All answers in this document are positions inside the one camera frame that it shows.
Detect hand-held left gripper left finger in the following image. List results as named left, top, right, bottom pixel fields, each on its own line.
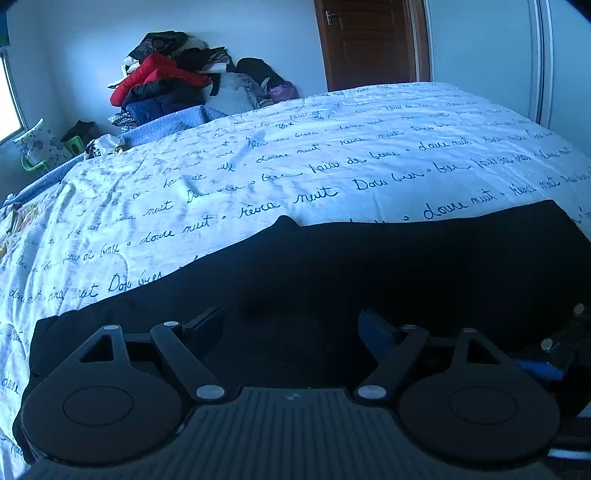
left=78, top=306, right=227, bottom=403

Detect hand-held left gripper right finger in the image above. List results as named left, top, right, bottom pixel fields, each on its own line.
left=353, top=309, right=509, bottom=403

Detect black pants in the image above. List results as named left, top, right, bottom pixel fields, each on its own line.
left=12, top=199, right=591, bottom=464

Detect white script-printed bedspread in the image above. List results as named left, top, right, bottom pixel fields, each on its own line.
left=0, top=82, right=591, bottom=460

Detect light blue quilt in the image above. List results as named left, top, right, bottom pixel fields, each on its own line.
left=4, top=105, right=232, bottom=205

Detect colourful floral cloth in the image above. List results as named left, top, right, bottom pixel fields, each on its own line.
left=0, top=202, right=40, bottom=260

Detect green plastic chair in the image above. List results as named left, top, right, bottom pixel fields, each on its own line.
left=20, top=137, right=89, bottom=174

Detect dark blue garment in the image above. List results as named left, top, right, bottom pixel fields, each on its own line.
left=121, top=95, right=205, bottom=126

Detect small black bag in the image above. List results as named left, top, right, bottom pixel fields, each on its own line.
left=61, top=120, right=99, bottom=145

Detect white plastic bag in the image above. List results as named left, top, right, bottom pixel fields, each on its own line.
left=209, top=71, right=265, bottom=114

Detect black jacket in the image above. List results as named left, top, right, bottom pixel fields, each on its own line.
left=124, top=78, right=205, bottom=106

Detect floral pillow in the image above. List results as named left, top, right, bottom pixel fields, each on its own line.
left=12, top=119, right=71, bottom=170

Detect purple bag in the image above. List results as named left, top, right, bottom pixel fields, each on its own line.
left=264, top=80, right=299, bottom=105

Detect red jacket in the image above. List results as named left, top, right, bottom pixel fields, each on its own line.
left=109, top=53, right=212, bottom=106

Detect black backpack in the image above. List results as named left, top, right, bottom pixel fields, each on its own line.
left=235, top=57, right=288, bottom=91

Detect dark patterned garment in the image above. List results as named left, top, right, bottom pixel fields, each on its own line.
left=127, top=31, right=188, bottom=62

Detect brown wooden door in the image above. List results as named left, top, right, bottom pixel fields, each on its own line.
left=313, top=0, right=431, bottom=92

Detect window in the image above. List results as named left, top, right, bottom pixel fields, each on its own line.
left=0, top=46, right=27, bottom=145

